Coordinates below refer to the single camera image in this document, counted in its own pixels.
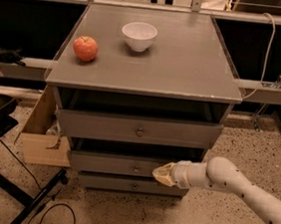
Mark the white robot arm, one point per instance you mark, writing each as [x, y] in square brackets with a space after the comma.
[220, 174]

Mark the grey drawer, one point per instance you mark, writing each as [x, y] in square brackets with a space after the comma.
[123, 128]
[114, 164]
[128, 184]

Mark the white bowl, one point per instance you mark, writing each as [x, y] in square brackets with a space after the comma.
[139, 35]

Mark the cardboard box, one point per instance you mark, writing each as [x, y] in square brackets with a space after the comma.
[41, 141]

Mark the black stand frame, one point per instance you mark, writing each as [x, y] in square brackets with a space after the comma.
[7, 106]

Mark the grey top drawer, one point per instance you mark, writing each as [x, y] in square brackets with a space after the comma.
[123, 128]

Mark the yellow taped gripper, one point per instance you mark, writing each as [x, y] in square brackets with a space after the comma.
[179, 174]

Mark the grey bottom drawer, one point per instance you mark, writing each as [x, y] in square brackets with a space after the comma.
[128, 184]

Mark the grey drawer cabinet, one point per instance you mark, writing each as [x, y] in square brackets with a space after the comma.
[183, 75]

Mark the red apple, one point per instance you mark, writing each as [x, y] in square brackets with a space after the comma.
[85, 48]

